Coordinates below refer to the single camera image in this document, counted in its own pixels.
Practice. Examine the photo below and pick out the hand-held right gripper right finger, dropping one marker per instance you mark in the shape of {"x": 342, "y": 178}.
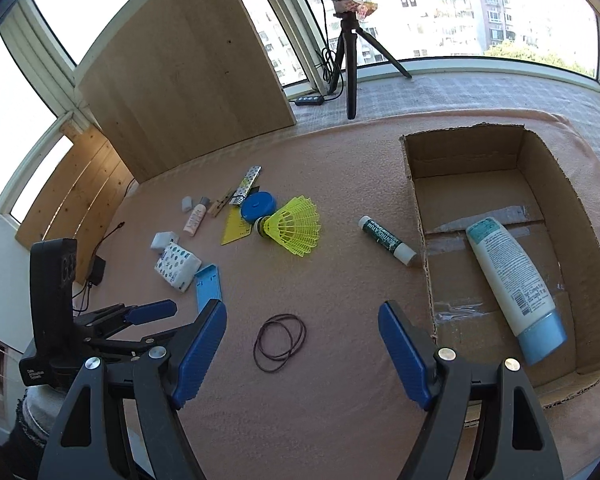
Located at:
{"x": 405, "y": 355}

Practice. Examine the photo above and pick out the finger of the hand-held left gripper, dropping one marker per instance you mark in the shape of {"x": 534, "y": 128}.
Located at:
{"x": 150, "y": 311}
{"x": 125, "y": 345}

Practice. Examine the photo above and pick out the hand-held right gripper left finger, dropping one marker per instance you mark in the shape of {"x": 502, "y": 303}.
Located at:
{"x": 200, "y": 355}

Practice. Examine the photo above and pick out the patterned tissue pack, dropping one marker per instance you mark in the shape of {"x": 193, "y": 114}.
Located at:
{"x": 176, "y": 265}

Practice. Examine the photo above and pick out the brown rubber band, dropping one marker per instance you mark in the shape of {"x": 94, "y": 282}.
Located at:
{"x": 256, "y": 355}
{"x": 302, "y": 332}

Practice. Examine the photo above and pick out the blue plastic holder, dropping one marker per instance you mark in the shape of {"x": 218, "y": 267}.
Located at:
{"x": 209, "y": 285}

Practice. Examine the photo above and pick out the white charger plug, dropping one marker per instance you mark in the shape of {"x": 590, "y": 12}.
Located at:
{"x": 162, "y": 240}

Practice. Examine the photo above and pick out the small white cream tube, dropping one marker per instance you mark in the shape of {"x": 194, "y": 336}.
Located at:
{"x": 196, "y": 217}

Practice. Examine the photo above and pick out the small white eraser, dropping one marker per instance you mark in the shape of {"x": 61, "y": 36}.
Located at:
{"x": 187, "y": 203}

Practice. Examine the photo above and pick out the yellow ruler card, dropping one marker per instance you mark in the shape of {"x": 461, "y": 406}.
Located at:
{"x": 235, "y": 232}

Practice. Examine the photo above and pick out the green and white glue stick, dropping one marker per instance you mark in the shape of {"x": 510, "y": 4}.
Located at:
{"x": 385, "y": 237}

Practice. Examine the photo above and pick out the wooden clothespin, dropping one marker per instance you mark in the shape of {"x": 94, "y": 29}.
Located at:
{"x": 221, "y": 202}

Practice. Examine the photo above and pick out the blue round lid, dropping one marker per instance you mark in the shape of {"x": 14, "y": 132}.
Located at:
{"x": 257, "y": 206}

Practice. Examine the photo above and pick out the yellow plastic shuttlecock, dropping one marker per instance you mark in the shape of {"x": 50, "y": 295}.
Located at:
{"x": 292, "y": 227}

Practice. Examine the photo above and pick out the patterned silver strip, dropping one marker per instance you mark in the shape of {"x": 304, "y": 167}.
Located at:
{"x": 245, "y": 185}

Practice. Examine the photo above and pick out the cardboard box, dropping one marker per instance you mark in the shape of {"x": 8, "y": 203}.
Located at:
{"x": 480, "y": 195}

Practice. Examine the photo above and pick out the person's left forearm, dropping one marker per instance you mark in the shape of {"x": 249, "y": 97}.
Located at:
{"x": 35, "y": 415}

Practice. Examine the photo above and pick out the black power adapter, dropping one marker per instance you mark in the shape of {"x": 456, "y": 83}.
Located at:
{"x": 97, "y": 271}

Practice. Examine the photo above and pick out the pine plank panel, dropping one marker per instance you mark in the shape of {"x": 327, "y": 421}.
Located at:
{"x": 75, "y": 185}

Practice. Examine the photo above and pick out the white lotion tube blue cap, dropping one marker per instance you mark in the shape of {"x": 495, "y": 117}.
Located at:
{"x": 510, "y": 270}

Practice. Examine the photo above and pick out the light wooden board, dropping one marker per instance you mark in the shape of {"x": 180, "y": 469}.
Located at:
{"x": 190, "y": 75}

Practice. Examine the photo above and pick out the grey checkered cloth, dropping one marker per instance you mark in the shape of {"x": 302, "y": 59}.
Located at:
{"x": 480, "y": 91}

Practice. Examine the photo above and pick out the black tripod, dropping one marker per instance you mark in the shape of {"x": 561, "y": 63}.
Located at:
{"x": 351, "y": 70}

